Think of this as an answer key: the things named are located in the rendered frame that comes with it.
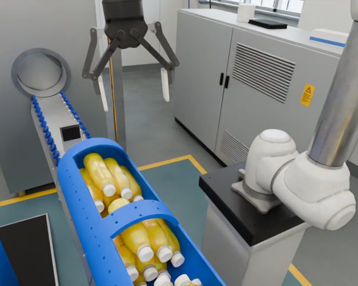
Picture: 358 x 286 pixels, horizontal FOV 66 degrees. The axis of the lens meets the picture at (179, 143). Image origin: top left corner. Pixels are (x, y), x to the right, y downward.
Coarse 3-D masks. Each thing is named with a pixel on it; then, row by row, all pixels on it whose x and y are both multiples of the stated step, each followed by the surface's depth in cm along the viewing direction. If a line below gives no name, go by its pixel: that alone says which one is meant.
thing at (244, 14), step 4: (240, 4) 248; (244, 4) 249; (248, 4) 251; (252, 4) 254; (240, 8) 249; (244, 8) 247; (248, 8) 246; (252, 8) 247; (240, 12) 251; (244, 12) 249; (248, 12) 248; (252, 12) 250; (240, 16) 252; (244, 16) 250; (248, 16) 250; (252, 16) 252; (240, 20) 253; (244, 20) 252; (248, 20) 252
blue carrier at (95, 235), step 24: (96, 144) 104; (72, 168) 96; (72, 192) 90; (144, 192) 107; (72, 216) 89; (96, 216) 78; (120, 216) 75; (144, 216) 75; (168, 216) 80; (96, 240) 74; (96, 264) 71; (120, 264) 65; (168, 264) 89; (192, 264) 83
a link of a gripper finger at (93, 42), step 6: (90, 30) 51; (96, 30) 51; (90, 36) 52; (96, 36) 52; (90, 42) 52; (96, 42) 52; (90, 48) 53; (90, 54) 53; (90, 60) 54; (84, 66) 54; (90, 66) 54; (84, 72) 54
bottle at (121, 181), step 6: (108, 162) 107; (114, 162) 108; (114, 168) 104; (120, 168) 106; (114, 174) 101; (120, 174) 101; (114, 180) 99; (120, 180) 99; (126, 180) 100; (114, 186) 99; (120, 186) 98; (126, 186) 99; (120, 192) 98
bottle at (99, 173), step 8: (88, 160) 102; (96, 160) 101; (88, 168) 100; (96, 168) 97; (104, 168) 98; (96, 176) 95; (104, 176) 94; (112, 176) 96; (96, 184) 94; (104, 184) 93; (112, 184) 94
